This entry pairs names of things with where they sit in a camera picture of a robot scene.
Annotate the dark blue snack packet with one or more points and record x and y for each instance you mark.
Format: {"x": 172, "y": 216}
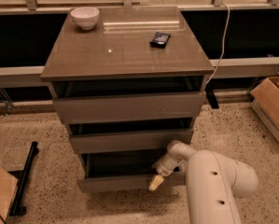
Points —
{"x": 159, "y": 40}

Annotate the grey drawer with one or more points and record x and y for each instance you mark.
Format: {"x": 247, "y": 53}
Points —
{"x": 111, "y": 142}
{"x": 129, "y": 107}
{"x": 121, "y": 170}

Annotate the cardboard box right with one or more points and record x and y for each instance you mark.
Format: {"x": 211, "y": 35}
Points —
{"x": 266, "y": 104}

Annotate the black metal bar stand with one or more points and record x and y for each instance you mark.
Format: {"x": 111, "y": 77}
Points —
{"x": 17, "y": 209}

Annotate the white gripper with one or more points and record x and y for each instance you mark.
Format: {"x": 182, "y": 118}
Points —
{"x": 162, "y": 167}

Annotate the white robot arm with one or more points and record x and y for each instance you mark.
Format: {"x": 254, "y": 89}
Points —
{"x": 213, "y": 182}

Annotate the grey drawer cabinet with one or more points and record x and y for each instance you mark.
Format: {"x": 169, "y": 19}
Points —
{"x": 115, "y": 58}

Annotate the white ceramic bowl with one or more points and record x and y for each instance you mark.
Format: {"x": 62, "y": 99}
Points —
{"x": 85, "y": 17}

